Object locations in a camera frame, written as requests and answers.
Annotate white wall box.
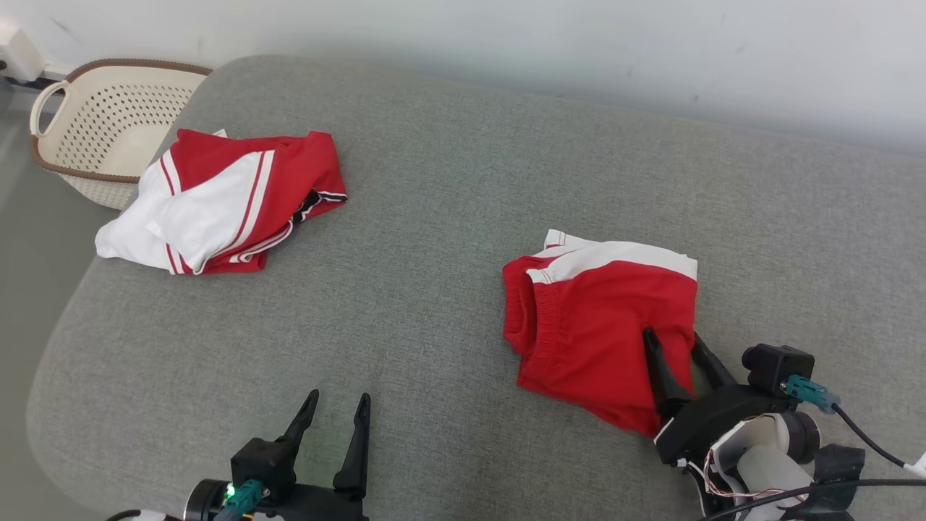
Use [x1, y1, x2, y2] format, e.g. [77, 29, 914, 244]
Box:
[0, 25, 48, 84]

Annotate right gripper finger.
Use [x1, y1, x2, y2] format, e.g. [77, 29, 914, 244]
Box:
[692, 331, 739, 392]
[642, 328, 694, 421]

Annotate cream perforated laundry basket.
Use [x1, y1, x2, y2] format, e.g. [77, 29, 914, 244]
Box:
[29, 58, 213, 211]

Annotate grey fabric sofa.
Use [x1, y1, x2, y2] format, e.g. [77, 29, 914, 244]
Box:
[25, 54, 926, 521]

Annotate teal left camera connector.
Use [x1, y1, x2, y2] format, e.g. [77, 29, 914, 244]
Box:
[213, 478, 266, 521]

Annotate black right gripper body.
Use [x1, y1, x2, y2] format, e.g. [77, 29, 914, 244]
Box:
[654, 384, 797, 467]

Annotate thin black cable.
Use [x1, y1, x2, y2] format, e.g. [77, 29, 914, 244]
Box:
[831, 404, 914, 470]
[698, 478, 926, 521]

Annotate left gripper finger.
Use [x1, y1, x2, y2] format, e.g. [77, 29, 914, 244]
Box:
[332, 393, 372, 499]
[278, 389, 320, 446]

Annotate teal right camera connector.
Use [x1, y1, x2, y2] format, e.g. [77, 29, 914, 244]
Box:
[781, 374, 842, 415]

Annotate red white basketball jersey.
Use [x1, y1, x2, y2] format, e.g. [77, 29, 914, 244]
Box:
[95, 129, 349, 276]

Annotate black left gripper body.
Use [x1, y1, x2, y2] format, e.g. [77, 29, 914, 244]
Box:
[253, 485, 370, 521]

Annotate red white shorts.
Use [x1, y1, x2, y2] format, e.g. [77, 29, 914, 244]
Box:
[502, 229, 700, 440]

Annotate teal camera connector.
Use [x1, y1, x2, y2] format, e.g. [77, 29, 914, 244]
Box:
[781, 374, 842, 415]
[213, 478, 266, 521]

